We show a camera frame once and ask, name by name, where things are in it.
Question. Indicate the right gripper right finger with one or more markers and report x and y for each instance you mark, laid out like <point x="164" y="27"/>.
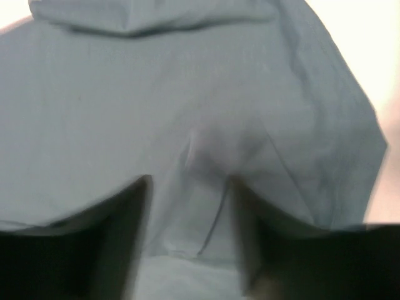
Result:
<point x="281" y="257"/>

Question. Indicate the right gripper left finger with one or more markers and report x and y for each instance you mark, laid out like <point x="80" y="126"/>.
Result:
<point x="92" y="254"/>

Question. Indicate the blue t-shirt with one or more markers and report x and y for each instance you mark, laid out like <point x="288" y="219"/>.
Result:
<point x="97" y="93"/>

